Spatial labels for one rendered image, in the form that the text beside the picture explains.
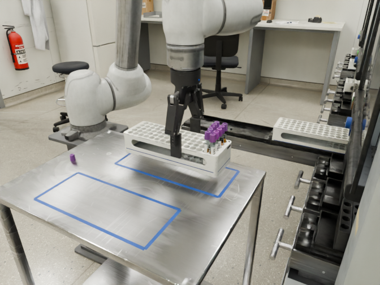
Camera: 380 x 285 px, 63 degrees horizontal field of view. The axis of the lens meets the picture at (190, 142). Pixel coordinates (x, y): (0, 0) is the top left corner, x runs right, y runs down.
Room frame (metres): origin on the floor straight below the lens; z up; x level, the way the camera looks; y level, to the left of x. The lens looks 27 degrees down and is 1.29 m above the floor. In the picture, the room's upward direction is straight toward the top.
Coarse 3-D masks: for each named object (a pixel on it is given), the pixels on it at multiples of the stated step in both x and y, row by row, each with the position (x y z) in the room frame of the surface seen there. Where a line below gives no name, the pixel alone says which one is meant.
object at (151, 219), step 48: (96, 144) 0.92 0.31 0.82; (0, 192) 0.65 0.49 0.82; (48, 192) 0.65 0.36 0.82; (96, 192) 0.65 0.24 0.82; (144, 192) 0.65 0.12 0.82; (192, 192) 0.65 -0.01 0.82; (240, 192) 0.65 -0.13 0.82; (96, 240) 0.48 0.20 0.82; (144, 240) 0.48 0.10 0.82; (192, 240) 0.48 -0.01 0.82
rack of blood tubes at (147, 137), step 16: (144, 128) 0.83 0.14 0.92; (160, 128) 0.82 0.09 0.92; (128, 144) 0.79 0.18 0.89; (144, 144) 0.83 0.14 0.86; (160, 144) 0.74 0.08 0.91; (192, 144) 0.72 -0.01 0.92; (224, 144) 0.72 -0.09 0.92; (160, 160) 0.74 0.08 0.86; (176, 160) 0.71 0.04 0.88; (192, 160) 0.71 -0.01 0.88; (208, 160) 0.67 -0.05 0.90; (224, 160) 0.70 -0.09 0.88
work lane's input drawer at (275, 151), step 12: (204, 120) 1.16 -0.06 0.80; (216, 120) 1.16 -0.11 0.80; (228, 120) 1.14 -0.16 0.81; (204, 132) 1.06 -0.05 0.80; (228, 132) 1.03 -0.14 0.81; (240, 132) 1.05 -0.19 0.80; (252, 132) 1.05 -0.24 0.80; (264, 132) 1.05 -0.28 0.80; (240, 144) 0.99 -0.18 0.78; (252, 144) 0.97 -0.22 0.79; (264, 144) 0.96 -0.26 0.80; (276, 144) 0.95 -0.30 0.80; (288, 144) 0.93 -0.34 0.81; (276, 156) 0.93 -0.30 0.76; (288, 156) 0.92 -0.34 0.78; (300, 156) 0.90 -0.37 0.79; (312, 156) 0.88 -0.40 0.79; (324, 156) 0.87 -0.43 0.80
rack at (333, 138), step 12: (288, 120) 1.03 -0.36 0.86; (300, 120) 1.02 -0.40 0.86; (276, 132) 0.96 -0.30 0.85; (288, 132) 0.94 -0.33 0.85; (300, 132) 0.92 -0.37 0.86; (312, 132) 0.92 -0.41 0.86; (324, 132) 0.92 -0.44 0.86; (336, 132) 0.92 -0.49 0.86; (348, 132) 0.92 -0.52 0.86; (300, 144) 0.92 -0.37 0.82; (312, 144) 0.90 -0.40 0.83; (324, 144) 0.94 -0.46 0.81; (336, 144) 0.90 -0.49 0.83
